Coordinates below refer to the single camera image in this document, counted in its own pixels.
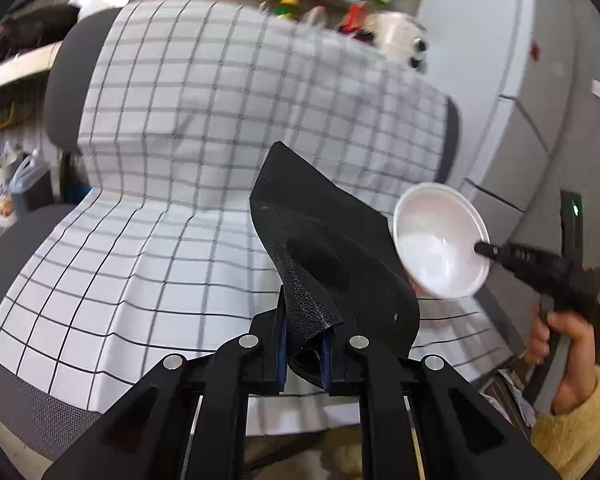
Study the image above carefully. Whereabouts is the orange white instant noodle bowl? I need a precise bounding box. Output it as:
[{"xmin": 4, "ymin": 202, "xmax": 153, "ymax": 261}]
[{"xmin": 392, "ymin": 183, "xmax": 490, "ymax": 299}]

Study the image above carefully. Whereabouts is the black trash bag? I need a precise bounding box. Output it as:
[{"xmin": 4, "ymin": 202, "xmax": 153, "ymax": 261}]
[{"xmin": 249, "ymin": 142, "xmax": 419, "ymax": 394}]

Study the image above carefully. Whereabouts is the yellow fuzzy sleeve forearm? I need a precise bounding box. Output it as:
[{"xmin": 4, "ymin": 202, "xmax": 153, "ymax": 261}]
[{"xmin": 530, "ymin": 366, "xmax": 600, "ymax": 479}]

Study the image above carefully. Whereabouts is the white kitchen counter shelf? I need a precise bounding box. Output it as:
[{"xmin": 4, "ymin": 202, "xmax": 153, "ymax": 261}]
[{"xmin": 0, "ymin": 41, "xmax": 61, "ymax": 88}]

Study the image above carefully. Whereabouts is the person's right hand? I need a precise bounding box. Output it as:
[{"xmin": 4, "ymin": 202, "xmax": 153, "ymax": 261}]
[{"xmin": 522, "ymin": 306, "xmax": 597, "ymax": 415}]

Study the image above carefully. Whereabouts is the grey mesh office chair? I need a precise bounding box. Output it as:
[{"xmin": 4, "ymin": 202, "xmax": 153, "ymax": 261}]
[{"xmin": 0, "ymin": 6, "xmax": 464, "ymax": 463}]

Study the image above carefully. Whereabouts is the white black checkered cloth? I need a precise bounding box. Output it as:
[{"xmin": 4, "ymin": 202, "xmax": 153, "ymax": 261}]
[{"xmin": 0, "ymin": 0, "xmax": 514, "ymax": 436}]

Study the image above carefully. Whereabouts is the grey refrigerator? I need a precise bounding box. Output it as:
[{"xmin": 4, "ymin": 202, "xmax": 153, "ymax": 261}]
[{"xmin": 416, "ymin": 0, "xmax": 600, "ymax": 268}]

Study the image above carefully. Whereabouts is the white rice cooker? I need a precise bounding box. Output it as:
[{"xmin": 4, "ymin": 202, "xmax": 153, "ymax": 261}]
[{"xmin": 365, "ymin": 11, "xmax": 429, "ymax": 74}]

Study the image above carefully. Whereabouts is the dark soy sauce jug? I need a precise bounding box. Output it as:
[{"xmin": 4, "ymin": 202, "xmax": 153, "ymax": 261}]
[{"xmin": 9, "ymin": 150, "xmax": 55, "ymax": 219}]

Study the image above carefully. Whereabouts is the red condiment bottle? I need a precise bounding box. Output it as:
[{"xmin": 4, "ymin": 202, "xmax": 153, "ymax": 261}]
[{"xmin": 338, "ymin": 3, "xmax": 368, "ymax": 36}]

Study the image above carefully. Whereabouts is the white printed canister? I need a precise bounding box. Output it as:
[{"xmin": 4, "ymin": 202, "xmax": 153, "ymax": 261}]
[{"xmin": 0, "ymin": 152, "xmax": 23, "ymax": 228}]

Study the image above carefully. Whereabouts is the black wok pan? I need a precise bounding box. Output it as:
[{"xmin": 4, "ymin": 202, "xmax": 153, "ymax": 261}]
[{"xmin": 0, "ymin": 3, "xmax": 79, "ymax": 53}]

